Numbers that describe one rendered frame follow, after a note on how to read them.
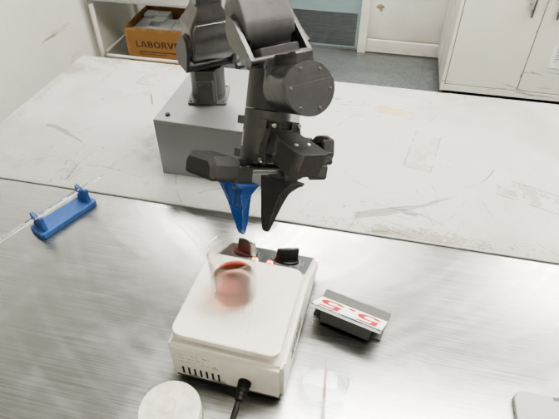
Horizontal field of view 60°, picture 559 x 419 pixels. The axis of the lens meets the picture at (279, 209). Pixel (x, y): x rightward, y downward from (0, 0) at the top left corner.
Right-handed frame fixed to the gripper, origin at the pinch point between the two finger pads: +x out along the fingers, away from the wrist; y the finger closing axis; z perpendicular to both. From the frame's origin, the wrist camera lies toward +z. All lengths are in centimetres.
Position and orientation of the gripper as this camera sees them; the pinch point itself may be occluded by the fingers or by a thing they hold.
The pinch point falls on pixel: (256, 206)
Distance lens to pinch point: 62.0
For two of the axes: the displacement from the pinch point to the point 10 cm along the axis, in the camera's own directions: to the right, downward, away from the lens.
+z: 6.5, 2.5, -7.2
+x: -1.3, 9.7, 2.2
